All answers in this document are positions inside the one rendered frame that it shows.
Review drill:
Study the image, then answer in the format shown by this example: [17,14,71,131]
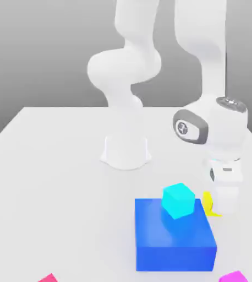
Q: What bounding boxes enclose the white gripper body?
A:
[213,182,240,215]

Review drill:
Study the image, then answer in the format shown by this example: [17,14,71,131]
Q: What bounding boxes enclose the small yellow cube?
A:
[201,191,223,218]

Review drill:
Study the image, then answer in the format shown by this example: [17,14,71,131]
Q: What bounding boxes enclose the small cyan cube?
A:
[161,182,196,220]

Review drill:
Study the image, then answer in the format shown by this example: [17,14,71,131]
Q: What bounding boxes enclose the small magenta cube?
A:
[218,270,249,282]

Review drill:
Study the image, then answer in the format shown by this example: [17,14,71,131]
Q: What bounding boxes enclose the small pink cube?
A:
[37,273,59,282]

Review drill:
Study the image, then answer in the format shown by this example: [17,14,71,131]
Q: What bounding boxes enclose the large blue box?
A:
[134,198,218,272]

